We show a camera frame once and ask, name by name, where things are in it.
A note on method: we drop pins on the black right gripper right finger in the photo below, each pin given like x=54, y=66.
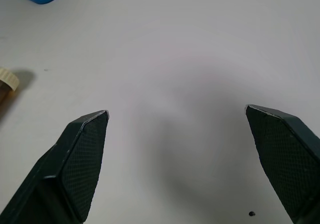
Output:
x=282, y=159

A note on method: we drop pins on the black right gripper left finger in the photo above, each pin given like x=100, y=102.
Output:
x=75, y=164

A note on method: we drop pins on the beige ribbed cap object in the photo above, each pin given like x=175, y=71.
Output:
x=7, y=80

